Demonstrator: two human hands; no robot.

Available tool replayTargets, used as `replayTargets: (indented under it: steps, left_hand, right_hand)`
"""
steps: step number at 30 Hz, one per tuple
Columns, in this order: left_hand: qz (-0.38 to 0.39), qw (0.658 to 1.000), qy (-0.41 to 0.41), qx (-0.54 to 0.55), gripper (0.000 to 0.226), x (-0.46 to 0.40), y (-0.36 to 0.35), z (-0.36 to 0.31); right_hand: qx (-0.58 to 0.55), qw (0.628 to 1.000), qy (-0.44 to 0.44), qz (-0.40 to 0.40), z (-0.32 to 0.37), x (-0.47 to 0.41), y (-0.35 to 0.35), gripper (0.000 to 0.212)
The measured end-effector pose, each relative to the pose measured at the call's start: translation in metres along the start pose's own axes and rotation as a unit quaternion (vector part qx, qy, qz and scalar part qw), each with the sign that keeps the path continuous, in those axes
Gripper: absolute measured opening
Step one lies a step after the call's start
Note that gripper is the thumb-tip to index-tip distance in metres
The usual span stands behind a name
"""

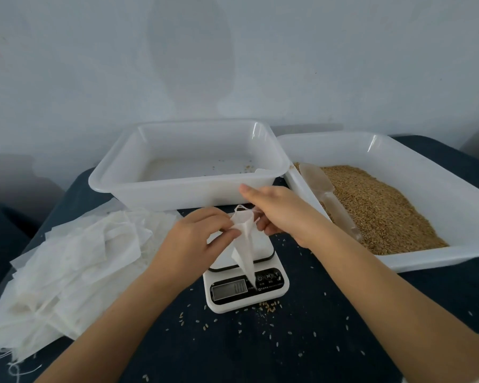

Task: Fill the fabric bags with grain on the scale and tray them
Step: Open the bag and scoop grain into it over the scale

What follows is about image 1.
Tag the pile of white bags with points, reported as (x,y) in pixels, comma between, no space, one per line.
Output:
(64,271)

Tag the person's right forearm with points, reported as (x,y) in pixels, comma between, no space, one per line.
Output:
(399,315)

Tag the white digital kitchen scale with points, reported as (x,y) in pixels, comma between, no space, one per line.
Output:
(247,291)

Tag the clear plastic scoop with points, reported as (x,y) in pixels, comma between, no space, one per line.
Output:
(323,191)

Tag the person's right hand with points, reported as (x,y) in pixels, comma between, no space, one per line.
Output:
(291,211)

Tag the dark blue tablecloth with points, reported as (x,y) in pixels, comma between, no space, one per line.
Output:
(319,347)
(0,251)

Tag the white tray of grain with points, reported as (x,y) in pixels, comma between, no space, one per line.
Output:
(463,203)

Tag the brown grain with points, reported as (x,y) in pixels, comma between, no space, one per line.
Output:
(391,211)

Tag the white plastic tub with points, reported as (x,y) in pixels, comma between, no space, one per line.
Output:
(183,191)

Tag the person's left hand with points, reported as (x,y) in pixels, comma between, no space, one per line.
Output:
(183,247)

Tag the person's left forearm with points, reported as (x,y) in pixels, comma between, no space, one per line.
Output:
(112,339)

